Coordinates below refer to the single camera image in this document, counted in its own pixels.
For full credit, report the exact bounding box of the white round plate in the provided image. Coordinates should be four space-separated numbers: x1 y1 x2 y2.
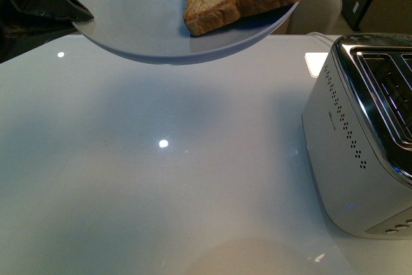
74 0 296 65

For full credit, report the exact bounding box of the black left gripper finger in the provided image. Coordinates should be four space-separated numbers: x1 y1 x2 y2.
1 0 93 62

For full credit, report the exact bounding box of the silver two-slot toaster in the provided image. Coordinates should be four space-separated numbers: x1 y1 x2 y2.
301 33 411 240

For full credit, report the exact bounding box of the beige right chair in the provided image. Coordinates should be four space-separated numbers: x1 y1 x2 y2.
272 0 342 35

